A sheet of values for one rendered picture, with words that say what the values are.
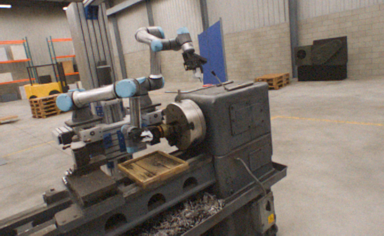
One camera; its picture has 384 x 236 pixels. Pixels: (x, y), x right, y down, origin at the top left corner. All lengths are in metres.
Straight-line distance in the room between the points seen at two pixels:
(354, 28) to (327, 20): 1.01
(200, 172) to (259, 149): 0.52
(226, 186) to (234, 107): 0.52
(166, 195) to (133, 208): 0.20
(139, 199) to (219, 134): 0.60
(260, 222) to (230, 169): 0.50
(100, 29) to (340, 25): 10.02
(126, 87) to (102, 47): 0.65
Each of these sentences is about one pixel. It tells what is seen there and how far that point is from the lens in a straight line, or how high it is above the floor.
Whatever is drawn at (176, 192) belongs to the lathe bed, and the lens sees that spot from 1.57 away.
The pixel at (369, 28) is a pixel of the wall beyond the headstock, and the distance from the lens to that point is 11.14.
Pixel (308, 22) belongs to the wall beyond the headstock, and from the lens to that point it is 11.71.
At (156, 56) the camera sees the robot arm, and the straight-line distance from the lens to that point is 2.08.
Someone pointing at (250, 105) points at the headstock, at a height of 1.12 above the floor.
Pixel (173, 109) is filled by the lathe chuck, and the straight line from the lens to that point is 1.61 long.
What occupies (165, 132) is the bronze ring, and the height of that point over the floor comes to 1.08.
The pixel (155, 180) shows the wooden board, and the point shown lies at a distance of 1.43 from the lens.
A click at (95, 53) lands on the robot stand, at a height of 1.64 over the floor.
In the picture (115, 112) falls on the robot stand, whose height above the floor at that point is 1.14.
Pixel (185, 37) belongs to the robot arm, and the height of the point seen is 1.63.
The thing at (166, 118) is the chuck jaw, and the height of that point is 1.14.
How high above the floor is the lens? 1.51
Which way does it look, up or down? 11 degrees down
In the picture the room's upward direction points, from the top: 8 degrees counter-clockwise
